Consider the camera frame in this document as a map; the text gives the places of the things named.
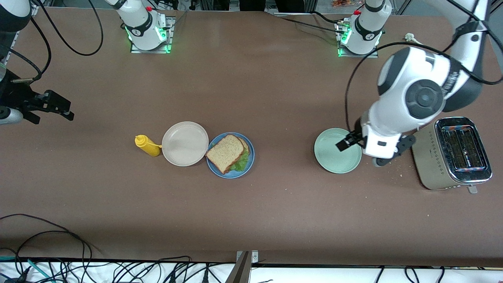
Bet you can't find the yellow mustard squeeze bottle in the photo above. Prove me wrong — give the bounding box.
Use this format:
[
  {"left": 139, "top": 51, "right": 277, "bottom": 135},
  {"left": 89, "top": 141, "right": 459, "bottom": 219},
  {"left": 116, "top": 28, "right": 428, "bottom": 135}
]
[{"left": 135, "top": 135, "right": 162, "bottom": 157}]

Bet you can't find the brown bread slice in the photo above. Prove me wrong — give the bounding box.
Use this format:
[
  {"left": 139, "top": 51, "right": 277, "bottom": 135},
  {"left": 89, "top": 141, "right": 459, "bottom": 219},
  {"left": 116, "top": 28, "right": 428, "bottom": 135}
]
[
  {"left": 238, "top": 136, "right": 251, "bottom": 158},
  {"left": 206, "top": 134, "right": 245, "bottom": 174}
]

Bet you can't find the green lettuce leaf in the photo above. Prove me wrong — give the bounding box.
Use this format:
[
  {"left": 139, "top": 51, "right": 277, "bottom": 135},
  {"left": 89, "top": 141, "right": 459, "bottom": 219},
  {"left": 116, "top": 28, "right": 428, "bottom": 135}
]
[{"left": 230, "top": 149, "right": 250, "bottom": 172}]

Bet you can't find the blue round plate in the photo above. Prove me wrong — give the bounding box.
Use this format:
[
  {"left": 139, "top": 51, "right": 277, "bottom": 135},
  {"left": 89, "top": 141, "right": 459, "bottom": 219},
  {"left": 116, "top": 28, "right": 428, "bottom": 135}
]
[{"left": 206, "top": 132, "right": 255, "bottom": 179}]

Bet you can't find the mint green round plate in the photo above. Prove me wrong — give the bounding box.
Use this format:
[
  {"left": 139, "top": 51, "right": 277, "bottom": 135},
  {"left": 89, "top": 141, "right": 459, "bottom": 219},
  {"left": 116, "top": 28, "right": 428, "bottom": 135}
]
[{"left": 314, "top": 128, "right": 362, "bottom": 174}]

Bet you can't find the beige round plate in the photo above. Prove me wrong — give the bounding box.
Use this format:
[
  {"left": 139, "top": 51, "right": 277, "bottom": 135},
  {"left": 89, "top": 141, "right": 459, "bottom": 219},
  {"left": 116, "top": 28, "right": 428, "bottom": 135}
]
[{"left": 162, "top": 121, "right": 209, "bottom": 167}]

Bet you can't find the beige metal toaster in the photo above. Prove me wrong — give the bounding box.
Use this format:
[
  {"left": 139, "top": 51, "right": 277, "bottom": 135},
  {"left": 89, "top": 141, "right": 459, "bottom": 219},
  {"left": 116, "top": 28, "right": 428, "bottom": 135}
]
[{"left": 411, "top": 117, "right": 493, "bottom": 194}]

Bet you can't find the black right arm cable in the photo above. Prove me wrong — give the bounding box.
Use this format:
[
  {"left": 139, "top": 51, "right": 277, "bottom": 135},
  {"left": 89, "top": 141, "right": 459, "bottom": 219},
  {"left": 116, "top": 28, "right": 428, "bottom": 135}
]
[{"left": 0, "top": 0, "right": 104, "bottom": 84}]

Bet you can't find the black looped floor cable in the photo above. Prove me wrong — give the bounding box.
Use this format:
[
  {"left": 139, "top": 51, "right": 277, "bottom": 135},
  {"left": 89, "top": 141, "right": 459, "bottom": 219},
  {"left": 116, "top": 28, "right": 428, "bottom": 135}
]
[{"left": 0, "top": 213, "right": 93, "bottom": 272}]

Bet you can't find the black base power cable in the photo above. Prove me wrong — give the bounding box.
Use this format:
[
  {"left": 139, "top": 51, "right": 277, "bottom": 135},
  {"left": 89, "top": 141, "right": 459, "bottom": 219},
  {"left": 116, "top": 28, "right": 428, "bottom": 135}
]
[{"left": 275, "top": 11, "right": 348, "bottom": 36}]

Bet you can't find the teal cable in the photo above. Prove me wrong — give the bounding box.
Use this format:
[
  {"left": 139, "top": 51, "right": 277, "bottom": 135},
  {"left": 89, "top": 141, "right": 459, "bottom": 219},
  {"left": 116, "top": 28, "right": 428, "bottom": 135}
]
[{"left": 0, "top": 255, "right": 51, "bottom": 283}]

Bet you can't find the grey metal table bracket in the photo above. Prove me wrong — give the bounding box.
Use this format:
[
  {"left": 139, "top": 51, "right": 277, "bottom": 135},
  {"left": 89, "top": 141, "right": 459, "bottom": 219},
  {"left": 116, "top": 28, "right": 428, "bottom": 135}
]
[{"left": 226, "top": 251, "right": 259, "bottom": 283}]

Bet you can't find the tangled black cable bundle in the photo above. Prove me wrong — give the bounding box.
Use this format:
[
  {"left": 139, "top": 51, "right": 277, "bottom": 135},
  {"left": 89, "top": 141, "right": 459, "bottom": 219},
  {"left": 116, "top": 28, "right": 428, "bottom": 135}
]
[{"left": 92, "top": 255, "right": 226, "bottom": 283}]

